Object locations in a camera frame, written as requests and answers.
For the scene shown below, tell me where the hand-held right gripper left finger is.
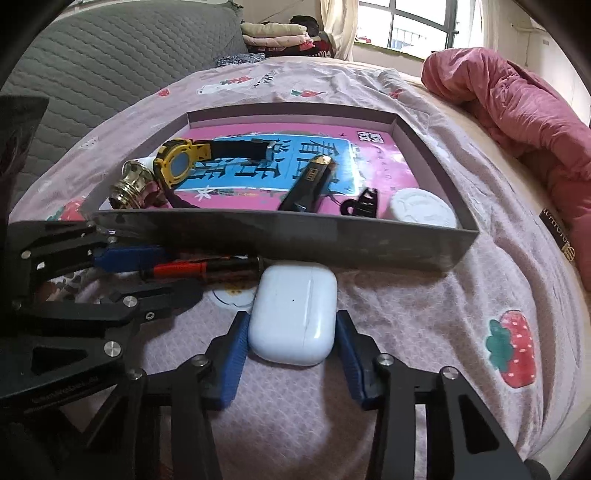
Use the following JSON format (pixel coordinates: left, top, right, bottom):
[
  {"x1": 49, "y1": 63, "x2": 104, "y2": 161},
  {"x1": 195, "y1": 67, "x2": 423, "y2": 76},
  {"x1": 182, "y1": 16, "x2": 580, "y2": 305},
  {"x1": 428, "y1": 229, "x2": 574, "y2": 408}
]
[{"x1": 85, "y1": 311, "x2": 252, "y2": 480}]

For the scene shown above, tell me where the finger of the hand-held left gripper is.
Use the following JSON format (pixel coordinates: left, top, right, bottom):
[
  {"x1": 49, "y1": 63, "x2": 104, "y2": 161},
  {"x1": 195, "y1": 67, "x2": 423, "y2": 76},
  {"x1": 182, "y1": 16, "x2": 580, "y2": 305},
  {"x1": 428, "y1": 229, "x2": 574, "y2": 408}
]
[
  {"x1": 0, "y1": 279, "x2": 204, "y2": 393},
  {"x1": 7, "y1": 220, "x2": 168, "y2": 301}
]

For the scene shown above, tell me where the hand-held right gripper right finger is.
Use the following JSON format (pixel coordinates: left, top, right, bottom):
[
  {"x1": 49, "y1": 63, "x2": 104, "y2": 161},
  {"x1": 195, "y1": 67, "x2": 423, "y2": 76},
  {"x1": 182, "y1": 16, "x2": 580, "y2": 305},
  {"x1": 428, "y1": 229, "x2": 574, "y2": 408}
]
[{"x1": 335, "y1": 310, "x2": 525, "y2": 480}]

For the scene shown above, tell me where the red black marker pen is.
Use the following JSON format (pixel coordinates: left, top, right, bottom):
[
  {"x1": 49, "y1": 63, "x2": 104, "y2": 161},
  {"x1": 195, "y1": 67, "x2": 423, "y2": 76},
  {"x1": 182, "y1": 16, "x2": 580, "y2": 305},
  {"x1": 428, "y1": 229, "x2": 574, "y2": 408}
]
[{"x1": 139, "y1": 256, "x2": 265, "y2": 283}]

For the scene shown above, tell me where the white earbuds case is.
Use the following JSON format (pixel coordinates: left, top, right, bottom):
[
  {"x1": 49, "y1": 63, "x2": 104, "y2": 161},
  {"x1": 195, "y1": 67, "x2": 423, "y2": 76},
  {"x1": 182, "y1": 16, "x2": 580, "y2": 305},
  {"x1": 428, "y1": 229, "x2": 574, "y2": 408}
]
[{"x1": 248, "y1": 262, "x2": 339, "y2": 367}]

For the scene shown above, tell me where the yellow black wristwatch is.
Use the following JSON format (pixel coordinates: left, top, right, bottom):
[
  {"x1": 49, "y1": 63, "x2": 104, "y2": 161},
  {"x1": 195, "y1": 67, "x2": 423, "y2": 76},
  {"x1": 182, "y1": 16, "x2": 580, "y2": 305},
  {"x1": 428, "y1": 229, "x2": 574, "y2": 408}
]
[{"x1": 153, "y1": 137, "x2": 279, "y2": 210}]

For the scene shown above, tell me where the grey shallow cardboard box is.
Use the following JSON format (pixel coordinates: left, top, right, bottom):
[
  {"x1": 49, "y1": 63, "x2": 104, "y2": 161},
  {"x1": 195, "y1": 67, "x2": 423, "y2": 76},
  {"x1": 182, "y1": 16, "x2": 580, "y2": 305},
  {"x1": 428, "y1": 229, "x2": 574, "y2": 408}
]
[{"x1": 78, "y1": 104, "x2": 480, "y2": 273}]

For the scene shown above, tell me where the black hair clip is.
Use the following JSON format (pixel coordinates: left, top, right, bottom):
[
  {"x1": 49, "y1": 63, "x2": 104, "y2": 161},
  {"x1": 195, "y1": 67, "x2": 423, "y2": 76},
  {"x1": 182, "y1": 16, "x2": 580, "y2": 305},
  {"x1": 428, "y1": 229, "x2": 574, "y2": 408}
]
[{"x1": 341, "y1": 187, "x2": 380, "y2": 219}]

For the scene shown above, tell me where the white round jar lid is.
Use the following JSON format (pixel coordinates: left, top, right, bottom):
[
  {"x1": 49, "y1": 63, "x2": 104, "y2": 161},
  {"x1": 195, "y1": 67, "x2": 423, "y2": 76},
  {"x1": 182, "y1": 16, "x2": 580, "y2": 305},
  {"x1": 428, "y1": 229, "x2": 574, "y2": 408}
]
[{"x1": 387, "y1": 188, "x2": 459, "y2": 229}]

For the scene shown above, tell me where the black gold lighter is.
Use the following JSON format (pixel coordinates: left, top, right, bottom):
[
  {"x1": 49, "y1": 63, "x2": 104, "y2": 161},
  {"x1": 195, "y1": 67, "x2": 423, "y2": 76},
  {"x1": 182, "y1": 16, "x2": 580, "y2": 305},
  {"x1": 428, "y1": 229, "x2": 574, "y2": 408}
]
[{"x1": 277, "y1": 154, "x2": 335, "y2": 214}]

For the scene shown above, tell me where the pink book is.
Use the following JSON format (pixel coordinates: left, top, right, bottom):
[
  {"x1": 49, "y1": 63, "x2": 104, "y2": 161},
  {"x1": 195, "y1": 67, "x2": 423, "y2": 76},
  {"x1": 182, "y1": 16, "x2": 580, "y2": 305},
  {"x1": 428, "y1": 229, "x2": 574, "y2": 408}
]
[{"x1": 173, "y1": 122, "x2": 421, "y2": 217}]

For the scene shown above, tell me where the grey quilted headboard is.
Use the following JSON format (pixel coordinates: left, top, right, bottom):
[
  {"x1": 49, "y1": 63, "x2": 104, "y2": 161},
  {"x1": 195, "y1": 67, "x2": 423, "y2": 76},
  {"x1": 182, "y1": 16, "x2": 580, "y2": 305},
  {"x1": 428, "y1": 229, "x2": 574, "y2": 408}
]
[{"x1": 0, "y1": 0, "x2": 247, "y2": 204}]

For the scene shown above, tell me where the dark patterned cloth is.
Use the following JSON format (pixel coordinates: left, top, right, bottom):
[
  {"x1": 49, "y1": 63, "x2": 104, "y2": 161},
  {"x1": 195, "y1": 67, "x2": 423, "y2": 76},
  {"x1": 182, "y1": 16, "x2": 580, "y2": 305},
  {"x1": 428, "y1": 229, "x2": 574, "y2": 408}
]
[{"x1": 216, "y1": 52, "x2": 267, "y2": 69}]

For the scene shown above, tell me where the black gold mattress label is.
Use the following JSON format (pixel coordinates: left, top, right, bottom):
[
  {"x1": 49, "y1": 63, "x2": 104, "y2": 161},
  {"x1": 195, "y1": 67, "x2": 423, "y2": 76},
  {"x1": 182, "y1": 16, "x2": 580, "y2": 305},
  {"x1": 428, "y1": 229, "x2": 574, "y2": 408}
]
[{"x1": 540, "y1": 203, "x2": 578, "y2": 264}]

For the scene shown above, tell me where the beige bed sheet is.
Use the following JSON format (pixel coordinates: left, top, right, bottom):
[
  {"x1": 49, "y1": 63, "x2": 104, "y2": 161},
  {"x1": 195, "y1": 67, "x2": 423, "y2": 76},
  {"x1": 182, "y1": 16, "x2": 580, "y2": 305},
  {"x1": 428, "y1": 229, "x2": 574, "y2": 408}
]
[{"x1": 272, "y1": 55, "x2": 591, "y2": 296}]

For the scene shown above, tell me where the pile of folded clothes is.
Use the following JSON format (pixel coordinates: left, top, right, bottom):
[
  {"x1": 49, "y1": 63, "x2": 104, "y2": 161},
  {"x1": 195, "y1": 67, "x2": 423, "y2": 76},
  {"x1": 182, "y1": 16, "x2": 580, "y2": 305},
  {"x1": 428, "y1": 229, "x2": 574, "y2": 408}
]
[{"x1": 240, "y1": 14, "x2": 340, "y2": 58}]

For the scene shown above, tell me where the pink quilt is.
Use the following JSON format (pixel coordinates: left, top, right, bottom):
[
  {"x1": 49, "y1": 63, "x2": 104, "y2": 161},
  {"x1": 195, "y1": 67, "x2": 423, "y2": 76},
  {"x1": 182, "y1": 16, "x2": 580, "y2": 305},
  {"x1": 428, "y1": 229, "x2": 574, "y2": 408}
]
[{"x1": 421, "y1": 46, "x2": 591, "y2": 291}]

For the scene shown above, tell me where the cream curtain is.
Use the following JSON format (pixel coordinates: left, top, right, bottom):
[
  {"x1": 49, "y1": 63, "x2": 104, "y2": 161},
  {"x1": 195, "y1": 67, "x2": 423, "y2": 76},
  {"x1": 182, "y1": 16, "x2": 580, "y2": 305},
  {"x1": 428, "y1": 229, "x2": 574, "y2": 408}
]
[
  {"x1": 455, "y1": 0, "x2": 490, "y2": 49},
  {"x1": 318, "y1": 0, "x2": 361, "y2": 61}
]

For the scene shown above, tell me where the black framed window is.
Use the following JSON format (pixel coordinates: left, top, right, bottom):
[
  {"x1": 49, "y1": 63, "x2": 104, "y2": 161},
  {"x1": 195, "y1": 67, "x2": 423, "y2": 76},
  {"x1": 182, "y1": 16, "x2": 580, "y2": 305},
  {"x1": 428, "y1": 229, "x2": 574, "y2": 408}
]
[{"x1": 358, "y1": 0, "x2": 462, "y2": 58}]

